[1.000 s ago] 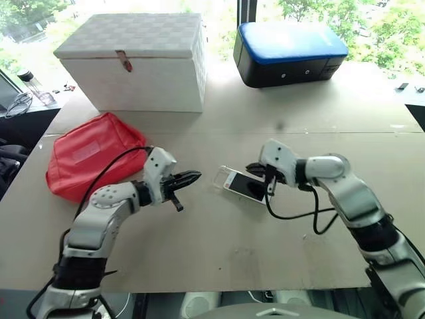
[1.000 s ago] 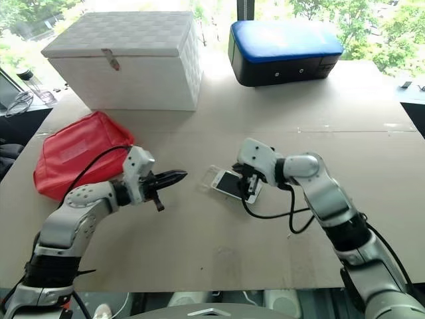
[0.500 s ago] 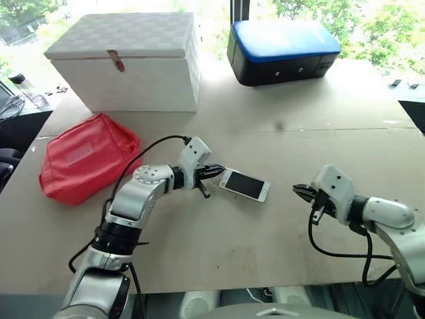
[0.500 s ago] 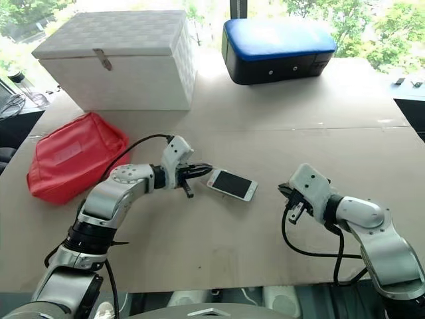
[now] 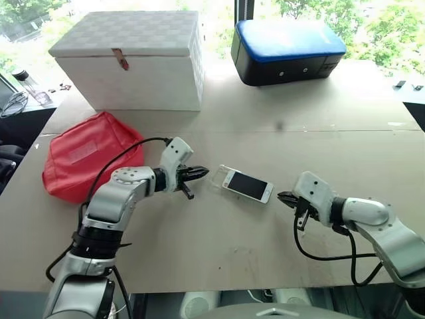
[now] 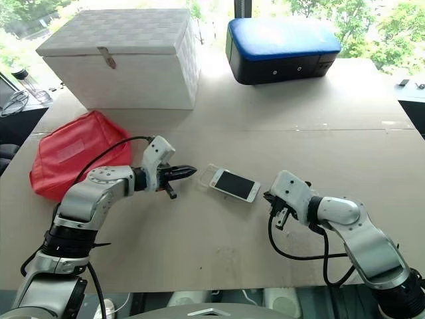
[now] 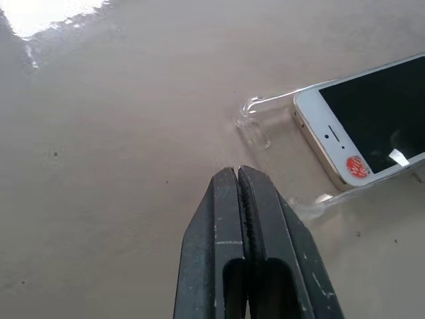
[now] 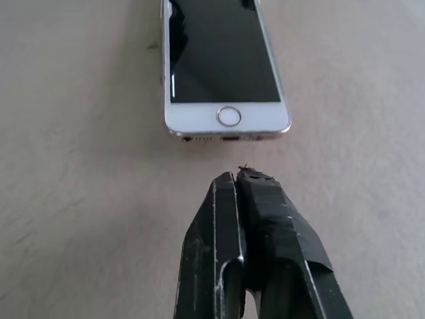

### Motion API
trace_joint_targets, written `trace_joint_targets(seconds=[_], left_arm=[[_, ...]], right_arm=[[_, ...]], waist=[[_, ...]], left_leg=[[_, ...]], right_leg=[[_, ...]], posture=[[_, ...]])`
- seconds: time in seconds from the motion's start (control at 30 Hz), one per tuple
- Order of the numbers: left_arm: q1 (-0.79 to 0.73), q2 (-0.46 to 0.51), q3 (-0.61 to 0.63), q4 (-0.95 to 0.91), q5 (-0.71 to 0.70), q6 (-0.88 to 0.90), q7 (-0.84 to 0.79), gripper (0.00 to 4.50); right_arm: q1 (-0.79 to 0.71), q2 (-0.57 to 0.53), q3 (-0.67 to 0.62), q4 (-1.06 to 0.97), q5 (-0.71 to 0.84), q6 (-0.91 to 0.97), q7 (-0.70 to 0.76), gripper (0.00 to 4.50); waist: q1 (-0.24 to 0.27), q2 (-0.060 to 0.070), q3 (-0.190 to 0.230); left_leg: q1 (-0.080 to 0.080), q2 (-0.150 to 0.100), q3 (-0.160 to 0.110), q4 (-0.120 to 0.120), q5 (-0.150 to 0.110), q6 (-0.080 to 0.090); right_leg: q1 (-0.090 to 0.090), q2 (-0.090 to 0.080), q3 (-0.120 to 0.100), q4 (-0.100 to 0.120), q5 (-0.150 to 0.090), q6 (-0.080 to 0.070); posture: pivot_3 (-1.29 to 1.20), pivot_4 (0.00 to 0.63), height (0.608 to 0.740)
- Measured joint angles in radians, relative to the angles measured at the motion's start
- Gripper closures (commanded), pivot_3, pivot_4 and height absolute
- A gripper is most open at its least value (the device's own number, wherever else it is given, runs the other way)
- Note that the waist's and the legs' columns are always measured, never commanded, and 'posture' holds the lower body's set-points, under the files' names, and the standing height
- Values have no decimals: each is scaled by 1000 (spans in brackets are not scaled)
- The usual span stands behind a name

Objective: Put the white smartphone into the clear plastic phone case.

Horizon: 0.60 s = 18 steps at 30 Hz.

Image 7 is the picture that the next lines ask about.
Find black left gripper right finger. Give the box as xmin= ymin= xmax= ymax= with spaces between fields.
xmin=237 ymin=165 xmax=345 ymax=319

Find clear phone case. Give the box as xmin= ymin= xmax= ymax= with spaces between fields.
xmin=234 ymin=54 xmax=425 ymax=221

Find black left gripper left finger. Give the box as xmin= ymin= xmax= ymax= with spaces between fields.
xmin=172 ymin=167 xmax=249 ymax=319

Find white gold smartphone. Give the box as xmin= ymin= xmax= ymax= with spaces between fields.
xmin=293 ymin=53 xmax=425 ymax=192

